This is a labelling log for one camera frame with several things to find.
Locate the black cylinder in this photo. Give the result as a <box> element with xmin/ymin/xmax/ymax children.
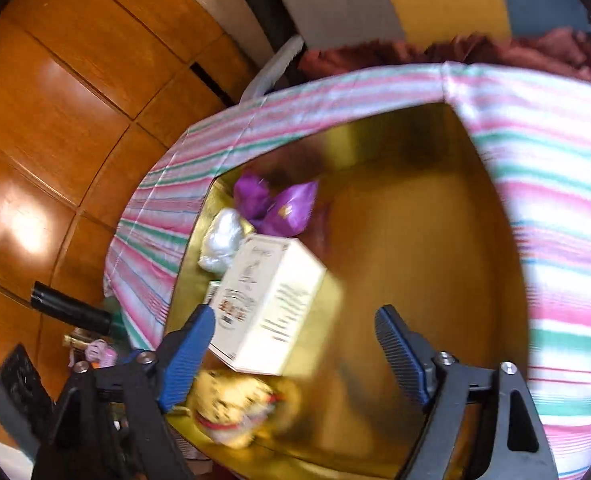
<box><xmin>30</xmin><ymin>281</ymin><xmax>114</xmax><ymax>335</ymax></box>

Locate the white pillow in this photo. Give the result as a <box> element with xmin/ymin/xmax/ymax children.
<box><xmin>240</xmin><ymin>35</ymin><xmax>307</xmax><ymax>106</ymax></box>

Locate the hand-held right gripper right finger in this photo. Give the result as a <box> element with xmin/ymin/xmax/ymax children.
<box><xmin>374</xmin><ymin>305</ymin><xmax>559</xmax><ymax>480</ymax></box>

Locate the white printed carton box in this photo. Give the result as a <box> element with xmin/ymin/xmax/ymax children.
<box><xmin>208</xmin><ymin>233</ymin><xmax>329</xmax><ymax>376</ymax></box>

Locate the small pink figurine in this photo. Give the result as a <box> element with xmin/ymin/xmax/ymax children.
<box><xmin>86</xmin><ymin>339</ymin><xmax>119</xmax><ymax>366</ymax></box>

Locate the gold metal tin box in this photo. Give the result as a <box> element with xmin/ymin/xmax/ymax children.
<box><xmin>163</xmin><ymin>102</ymin><xmax>531</xmax><ymax>480</ymax></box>

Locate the wooden wardrobe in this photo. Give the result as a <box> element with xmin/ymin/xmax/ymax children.
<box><xmin>0</xmin><ymin>0</ymin><xmax>259</xmax><ymax>451</ymax></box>

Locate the purple snack packet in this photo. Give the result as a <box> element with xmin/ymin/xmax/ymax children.
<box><xmin>260</xmin><ymin>180</ymin><xmax>321</xmax><ymax>238</ymax></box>
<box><xmin>233</xmin><ymin>172</ymin><xmax>276</xmax><ymax>221</ymax></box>

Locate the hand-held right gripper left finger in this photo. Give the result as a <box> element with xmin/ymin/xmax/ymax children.
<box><xmin>30</xmin><ymin>304</ymin><xmax>217</xmax><ymax>480</ymax></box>

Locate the yellow cake packet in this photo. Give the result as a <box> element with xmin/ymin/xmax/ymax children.
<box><xmin>188</xmin><ymin>370</ymin><xmax>301</xmax><ymax>448</ymax></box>

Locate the maroon blanket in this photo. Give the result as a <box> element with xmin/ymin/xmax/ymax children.
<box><xmin>298</xmin><ymin>27</ymin><xmax>591</xmax><ymax>93</ymax></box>

